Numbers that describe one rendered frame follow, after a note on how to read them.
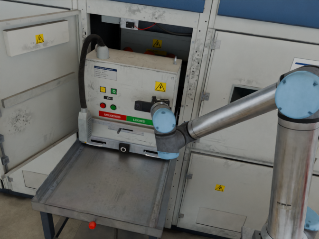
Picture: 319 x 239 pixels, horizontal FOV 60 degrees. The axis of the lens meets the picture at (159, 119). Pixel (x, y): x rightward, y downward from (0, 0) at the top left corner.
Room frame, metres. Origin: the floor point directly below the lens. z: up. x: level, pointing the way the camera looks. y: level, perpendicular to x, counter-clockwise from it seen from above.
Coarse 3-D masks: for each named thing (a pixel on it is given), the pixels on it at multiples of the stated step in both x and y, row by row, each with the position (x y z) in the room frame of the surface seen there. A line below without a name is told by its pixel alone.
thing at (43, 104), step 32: (0, 32) 1.13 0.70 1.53; (32, 32) 1.24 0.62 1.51; (64, 32) 1.42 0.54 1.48; (0, 64) 1.11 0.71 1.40; (32, 64) 1.25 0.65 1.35; (64, 64) 1.44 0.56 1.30; (0, 96) 1.08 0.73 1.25; (32, 96) 1.21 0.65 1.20; (64, 96) 1.42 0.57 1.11; (0, 128) 1.05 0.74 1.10; (32, 128) 1.20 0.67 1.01; (64, 128) 1.40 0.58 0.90; (0, 160) 0.99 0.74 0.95
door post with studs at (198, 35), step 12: (204, 12) 1.46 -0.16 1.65; (204, 24) 1.46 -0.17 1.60; (192, 36) 1.47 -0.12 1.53; (204, 36) 1.46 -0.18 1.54; (192, 48) 1.47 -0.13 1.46; (192, 60) 1.46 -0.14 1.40; (192, 72) 1.46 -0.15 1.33; (192, 84) 1.46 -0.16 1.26; (192, 96) 1.46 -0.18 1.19; (180, 108) 1.47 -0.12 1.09; (180, 120) 1.47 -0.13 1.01; (180, 156) 1.46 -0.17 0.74; (180, 168) 1.46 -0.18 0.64; (168, 216) 1.46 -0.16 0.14
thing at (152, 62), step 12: (108, 48) 1.53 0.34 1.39; (96, 60) 1.32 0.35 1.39; (108, 60) 1.34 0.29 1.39; (120, 60) 1.36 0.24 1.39; (132, 60) 1.38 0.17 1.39; (144, 60) 1.40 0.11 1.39; (156, 60) 1.42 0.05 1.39; (168, 60) 1.45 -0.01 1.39; (180, 60) 1.47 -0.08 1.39; (168, 72) 1.27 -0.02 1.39
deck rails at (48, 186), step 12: (84, 144) 1.33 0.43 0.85; (72, 156) 1.20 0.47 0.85; (60, 168) 1.07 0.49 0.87; (168, 168) 1.12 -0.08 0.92; (48, 180) 0.96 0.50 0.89; (60, 180) 1.01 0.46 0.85; (36, 192) 0.86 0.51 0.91; (48, 192) 0.92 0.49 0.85; (156, 204) 0.92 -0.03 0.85; (156, 216) 0.85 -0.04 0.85; (156, 228) 0.79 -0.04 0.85
